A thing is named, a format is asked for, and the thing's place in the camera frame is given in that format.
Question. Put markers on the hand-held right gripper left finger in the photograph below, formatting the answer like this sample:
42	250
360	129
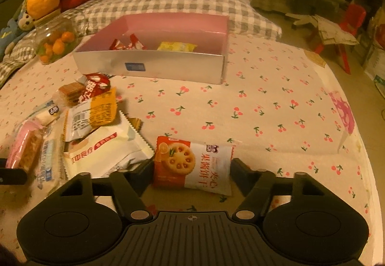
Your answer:
146	171

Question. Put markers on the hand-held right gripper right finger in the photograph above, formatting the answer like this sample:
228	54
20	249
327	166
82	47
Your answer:
237	169

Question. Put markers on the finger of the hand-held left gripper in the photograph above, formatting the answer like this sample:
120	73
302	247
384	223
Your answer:
13	177

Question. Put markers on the pink snack packet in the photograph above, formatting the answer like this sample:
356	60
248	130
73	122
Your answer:
24	145

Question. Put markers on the long white and blue packet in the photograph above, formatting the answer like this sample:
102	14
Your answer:
49	163

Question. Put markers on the white packet with serrated edge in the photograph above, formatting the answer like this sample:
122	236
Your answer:
108	148

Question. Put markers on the orange and white cookie packet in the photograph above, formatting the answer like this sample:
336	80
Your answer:
192	163

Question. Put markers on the white cake packet dark label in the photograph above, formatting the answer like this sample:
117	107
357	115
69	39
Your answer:
49	112

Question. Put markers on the white and orange snack packet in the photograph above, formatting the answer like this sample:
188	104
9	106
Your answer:
87	115

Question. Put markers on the large red snack packet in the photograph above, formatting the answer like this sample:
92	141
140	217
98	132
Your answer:
94	87

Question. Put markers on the clear cracker packet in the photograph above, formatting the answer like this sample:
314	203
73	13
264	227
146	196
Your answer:
70	94

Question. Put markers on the silver box with pink inside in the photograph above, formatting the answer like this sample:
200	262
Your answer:
168	66

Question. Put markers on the small brown snack packet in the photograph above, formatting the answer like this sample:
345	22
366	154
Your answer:
136	124

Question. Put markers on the yellow snack packet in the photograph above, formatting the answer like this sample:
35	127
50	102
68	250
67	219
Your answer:
176	47

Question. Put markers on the small red snack packets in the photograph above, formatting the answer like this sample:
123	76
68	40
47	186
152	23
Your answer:
127	43

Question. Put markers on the glass jar of tangerines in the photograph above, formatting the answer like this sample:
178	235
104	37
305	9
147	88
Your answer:
55	41

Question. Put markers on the blue plush toy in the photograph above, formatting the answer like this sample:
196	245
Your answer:
15	31

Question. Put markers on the crumpled cardboard sheet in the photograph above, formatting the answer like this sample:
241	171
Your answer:
331	31

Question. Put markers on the grey checkered pillow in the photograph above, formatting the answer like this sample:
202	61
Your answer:
180	2

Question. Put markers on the large orange citrus fruit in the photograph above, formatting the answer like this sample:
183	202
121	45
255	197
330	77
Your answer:
42	1

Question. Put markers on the red plastic stool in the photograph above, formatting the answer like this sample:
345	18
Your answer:
352	17

